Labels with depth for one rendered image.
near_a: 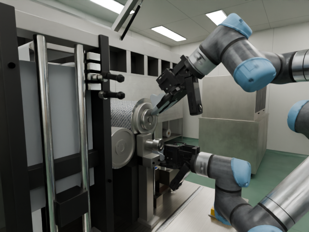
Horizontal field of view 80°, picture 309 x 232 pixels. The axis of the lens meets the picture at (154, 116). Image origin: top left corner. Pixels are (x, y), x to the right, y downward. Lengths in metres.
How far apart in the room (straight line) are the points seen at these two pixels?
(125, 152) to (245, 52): 0.42
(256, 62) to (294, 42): 4.67
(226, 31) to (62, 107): 0.40
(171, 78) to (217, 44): 0.15
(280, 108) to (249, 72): 4.58
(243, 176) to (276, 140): 4.55
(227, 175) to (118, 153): 0.32
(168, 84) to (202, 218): 0.49
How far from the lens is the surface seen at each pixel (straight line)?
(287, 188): 0.56
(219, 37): 0.51
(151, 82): 1.21
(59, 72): 0.35
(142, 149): 0.60
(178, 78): 0.57
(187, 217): 0.76
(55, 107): 0.34
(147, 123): 0.63
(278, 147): 5.15
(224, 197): 0.62
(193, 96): 0.54
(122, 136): 0.58
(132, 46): 1.11
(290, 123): 0.78
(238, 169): 0.58
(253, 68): 0.45
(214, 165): 0.59
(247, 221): 0.55
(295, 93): 5.00
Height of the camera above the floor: 1.34
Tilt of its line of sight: 7 degrees down
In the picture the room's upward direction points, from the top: straight up
